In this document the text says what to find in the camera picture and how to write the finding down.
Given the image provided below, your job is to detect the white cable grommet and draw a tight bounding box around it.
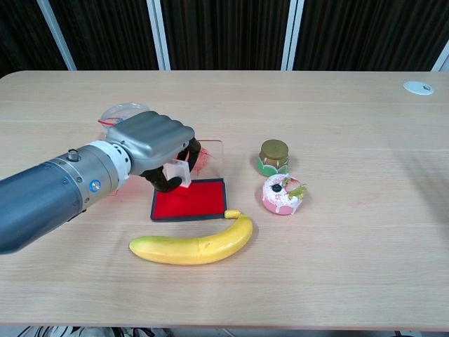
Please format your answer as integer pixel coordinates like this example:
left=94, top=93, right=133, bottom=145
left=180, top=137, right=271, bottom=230
left=402, top=80, right=434, bottom=95

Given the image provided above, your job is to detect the red ink pad clear lid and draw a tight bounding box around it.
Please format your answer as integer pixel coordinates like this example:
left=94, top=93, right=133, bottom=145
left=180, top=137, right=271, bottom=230
left=149, top=139, right=228, bottom=222

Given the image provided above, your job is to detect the pink strawberry cake toy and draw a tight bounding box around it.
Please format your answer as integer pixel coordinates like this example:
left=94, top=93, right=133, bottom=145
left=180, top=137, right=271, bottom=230
left=262, top=173, right=309, bottom=216

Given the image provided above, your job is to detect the green jar gold lid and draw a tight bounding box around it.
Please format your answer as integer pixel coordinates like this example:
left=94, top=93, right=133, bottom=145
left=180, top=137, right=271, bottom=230
left=257, top=139, right=291, bottom=178

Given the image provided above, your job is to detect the red and white stamp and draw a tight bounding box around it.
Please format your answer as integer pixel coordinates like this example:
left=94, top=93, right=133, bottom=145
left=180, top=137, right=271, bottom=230
left=164, top=158, right=193, bottom=199

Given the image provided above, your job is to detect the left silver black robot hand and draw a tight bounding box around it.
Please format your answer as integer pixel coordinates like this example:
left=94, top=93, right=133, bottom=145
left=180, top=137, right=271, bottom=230
left=105, top=110, right=203, bottom=194

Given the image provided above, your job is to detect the yellow toy banana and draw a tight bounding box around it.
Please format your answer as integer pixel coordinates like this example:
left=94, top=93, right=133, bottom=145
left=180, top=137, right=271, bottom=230
left=128, top=209, right=254, bottom=266

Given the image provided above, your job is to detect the white partition frame post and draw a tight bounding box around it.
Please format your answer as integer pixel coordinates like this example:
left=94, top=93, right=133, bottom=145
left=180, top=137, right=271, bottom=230
left=281, top=0, right=305, bottom=71
left=36, top=0, right=77, bottom=71
left=430, top=45, right=449, bottom=73
left=146, top=0, right=172, bottom=71

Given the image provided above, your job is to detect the clear jar of binder clips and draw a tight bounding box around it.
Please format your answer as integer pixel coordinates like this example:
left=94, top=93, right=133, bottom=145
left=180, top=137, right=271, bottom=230
left=98, top=102, right=152, bottom=129

